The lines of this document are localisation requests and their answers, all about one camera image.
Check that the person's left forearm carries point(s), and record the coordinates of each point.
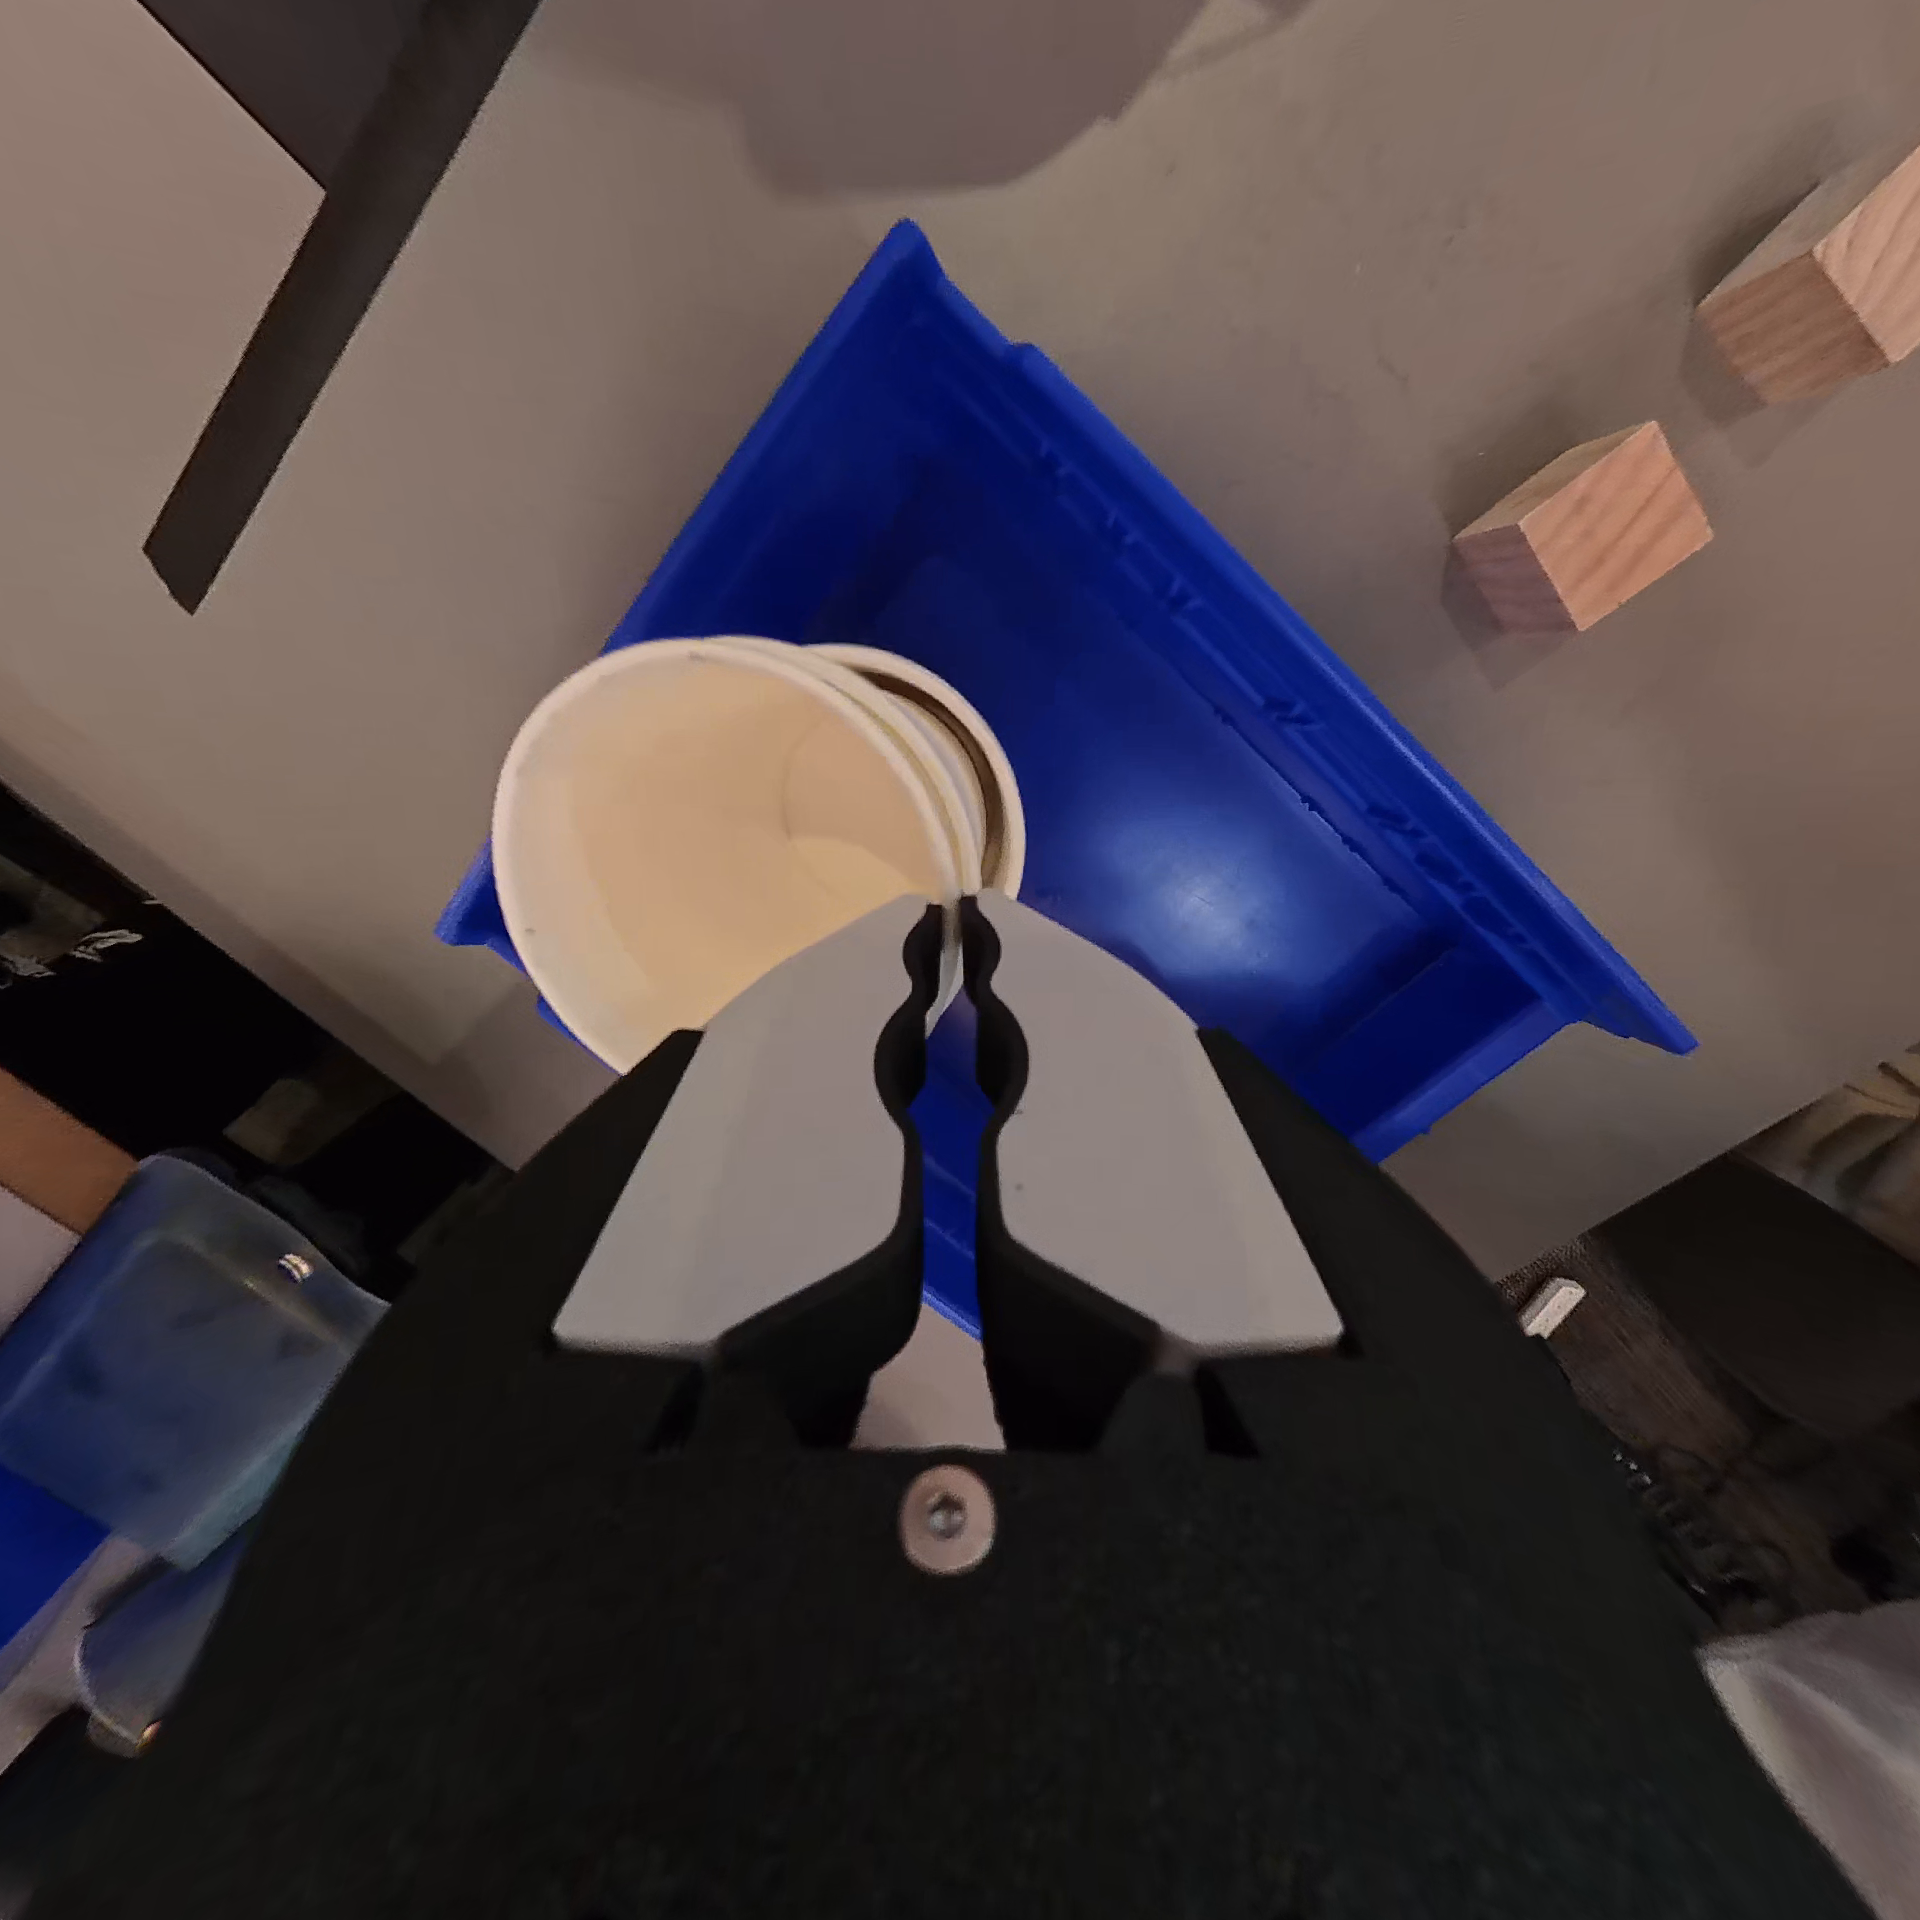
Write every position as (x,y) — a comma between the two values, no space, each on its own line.
(1829,1769)

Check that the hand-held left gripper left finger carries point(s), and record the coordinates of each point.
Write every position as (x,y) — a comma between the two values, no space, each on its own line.
(705,1184)

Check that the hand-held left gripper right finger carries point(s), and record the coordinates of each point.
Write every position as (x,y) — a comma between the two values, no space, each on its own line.
(1156,1184)

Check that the small white plastic block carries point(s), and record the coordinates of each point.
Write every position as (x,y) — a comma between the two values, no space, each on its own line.
(1554,1306)

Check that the wood-edged side table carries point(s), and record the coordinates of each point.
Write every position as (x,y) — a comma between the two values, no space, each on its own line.
(44,1154)

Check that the wooden cube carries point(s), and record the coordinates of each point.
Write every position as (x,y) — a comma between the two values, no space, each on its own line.
(1605,524)
(1817,300)

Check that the translucent plastic container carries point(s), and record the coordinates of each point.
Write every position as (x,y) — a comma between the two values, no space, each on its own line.
(166,1349)

